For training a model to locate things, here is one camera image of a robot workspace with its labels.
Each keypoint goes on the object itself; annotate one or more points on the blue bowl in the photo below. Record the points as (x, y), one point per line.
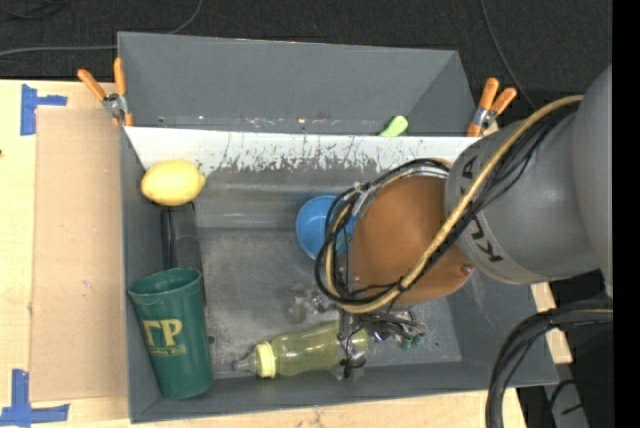
(314, 228)

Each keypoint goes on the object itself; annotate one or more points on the dark green plastic cup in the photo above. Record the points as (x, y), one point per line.
(175, 341)

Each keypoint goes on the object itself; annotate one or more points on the clear glass object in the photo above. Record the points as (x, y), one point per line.
(306, 303)

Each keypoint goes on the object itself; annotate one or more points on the yellow lemon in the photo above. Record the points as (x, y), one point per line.
(172, 182)

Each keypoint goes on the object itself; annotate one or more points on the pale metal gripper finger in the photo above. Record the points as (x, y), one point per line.
(347, 368)
(358, 341)

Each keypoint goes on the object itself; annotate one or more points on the grey metal bin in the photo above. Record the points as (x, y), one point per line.
(280, 86)

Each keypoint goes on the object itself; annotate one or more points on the brown cardboard board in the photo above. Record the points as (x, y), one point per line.
(75, 256)

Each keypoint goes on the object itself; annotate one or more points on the light green small object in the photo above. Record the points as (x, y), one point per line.
(394, 126)

